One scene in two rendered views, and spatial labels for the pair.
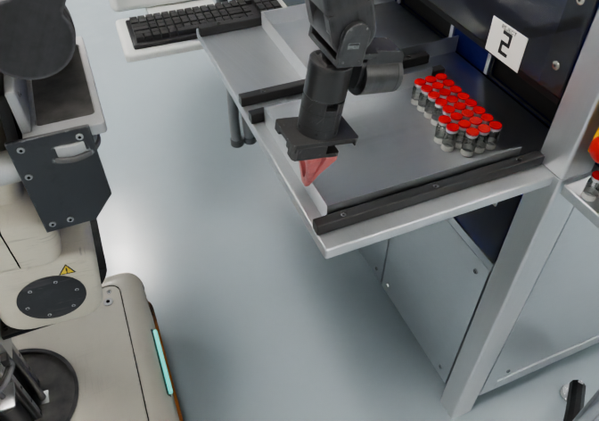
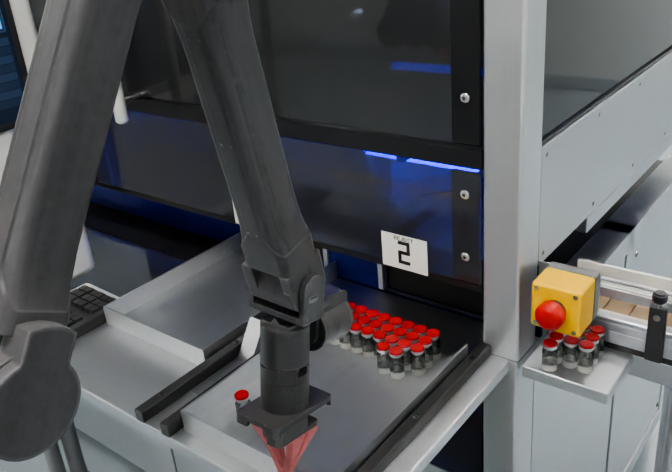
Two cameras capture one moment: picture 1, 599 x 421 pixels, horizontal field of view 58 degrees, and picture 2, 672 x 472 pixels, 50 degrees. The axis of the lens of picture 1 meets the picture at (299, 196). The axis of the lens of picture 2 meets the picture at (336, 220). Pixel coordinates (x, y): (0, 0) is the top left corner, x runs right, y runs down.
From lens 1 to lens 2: 25 cm
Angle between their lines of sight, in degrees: 30
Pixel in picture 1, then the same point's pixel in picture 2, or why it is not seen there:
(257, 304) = not seen: outside the picture
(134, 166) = not seen: outside the picture
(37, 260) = not seen: outside the picture
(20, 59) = (26, 435)
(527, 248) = (512, 449)
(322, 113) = (294, 382)
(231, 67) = (99, 382)
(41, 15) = (49, 374)
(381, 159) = (341, 414)
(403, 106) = (325, 351)
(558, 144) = (499, 329)
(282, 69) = (164, 361)
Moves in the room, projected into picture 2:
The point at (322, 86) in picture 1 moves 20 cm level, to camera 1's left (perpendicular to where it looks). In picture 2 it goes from (288, 352) to (109, 422)
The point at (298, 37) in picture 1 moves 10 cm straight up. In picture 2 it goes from (160, 321) to (149, 271)
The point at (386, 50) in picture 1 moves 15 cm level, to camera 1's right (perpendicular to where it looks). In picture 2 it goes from (332, 293) to (434, 257)
